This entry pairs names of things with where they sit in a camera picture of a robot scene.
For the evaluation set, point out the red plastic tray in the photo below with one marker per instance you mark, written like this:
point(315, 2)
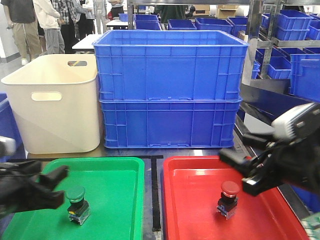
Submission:
point(204, 200)

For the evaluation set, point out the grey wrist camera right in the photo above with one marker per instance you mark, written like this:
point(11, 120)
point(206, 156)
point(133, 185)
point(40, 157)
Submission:
point(299, 122)

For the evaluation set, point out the lower stacked blue crate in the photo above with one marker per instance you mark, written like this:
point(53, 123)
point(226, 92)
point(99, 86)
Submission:
point(169, 124)

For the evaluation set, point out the red mushroom push button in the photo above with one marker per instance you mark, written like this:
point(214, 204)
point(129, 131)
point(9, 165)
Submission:
point(227, 204)

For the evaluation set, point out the green plastic tray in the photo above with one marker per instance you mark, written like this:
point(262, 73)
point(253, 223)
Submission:
point(114, 189)

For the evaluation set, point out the stacked blue crate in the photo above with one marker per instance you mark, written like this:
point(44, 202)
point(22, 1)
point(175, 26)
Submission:
point(169, 65)
point(169, 124)

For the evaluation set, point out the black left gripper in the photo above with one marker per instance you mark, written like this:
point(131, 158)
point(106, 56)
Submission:
point(19, 191)

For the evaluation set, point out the upper stacked blue crate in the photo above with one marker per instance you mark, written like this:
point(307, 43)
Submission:
point(169, 65)

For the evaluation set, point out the green mushroom push button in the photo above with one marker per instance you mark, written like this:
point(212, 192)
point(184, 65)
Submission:
point(79, 209)

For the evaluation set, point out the steel shelf rack right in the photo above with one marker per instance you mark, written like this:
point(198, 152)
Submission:
point(283, 65)

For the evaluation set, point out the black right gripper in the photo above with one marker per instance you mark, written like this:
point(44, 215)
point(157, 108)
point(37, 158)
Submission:
point(296, 163)

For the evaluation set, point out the cream plastic basket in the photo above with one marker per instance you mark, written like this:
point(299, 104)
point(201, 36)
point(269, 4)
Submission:
point(54, 99)

